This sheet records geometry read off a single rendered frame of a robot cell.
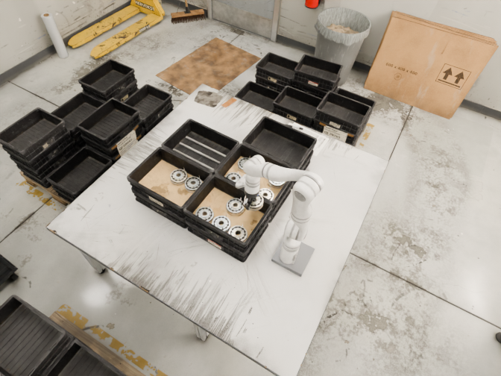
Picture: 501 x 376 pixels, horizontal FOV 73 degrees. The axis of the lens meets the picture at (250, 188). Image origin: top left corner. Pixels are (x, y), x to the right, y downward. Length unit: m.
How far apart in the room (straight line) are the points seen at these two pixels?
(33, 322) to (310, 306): 1.51
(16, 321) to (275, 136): 1.86
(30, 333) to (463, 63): 4.24
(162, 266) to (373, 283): 1.63
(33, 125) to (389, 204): 3.08
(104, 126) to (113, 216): 1.06
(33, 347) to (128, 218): 0.81
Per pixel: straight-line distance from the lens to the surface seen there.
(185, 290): 1.91
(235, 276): 1.92
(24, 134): 3.24
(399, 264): 3.03
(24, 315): 2.37
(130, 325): 2.66
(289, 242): 1.76
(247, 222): 1.92
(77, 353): 2.30
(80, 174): 3.07
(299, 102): 3.38
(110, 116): 3.14
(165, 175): 2.15
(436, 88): 4.35
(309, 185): 1.30
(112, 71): 3.63
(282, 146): 2.31
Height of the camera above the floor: 2.48
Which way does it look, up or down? 53 degrees down
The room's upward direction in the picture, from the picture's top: 5 degrees clockwise
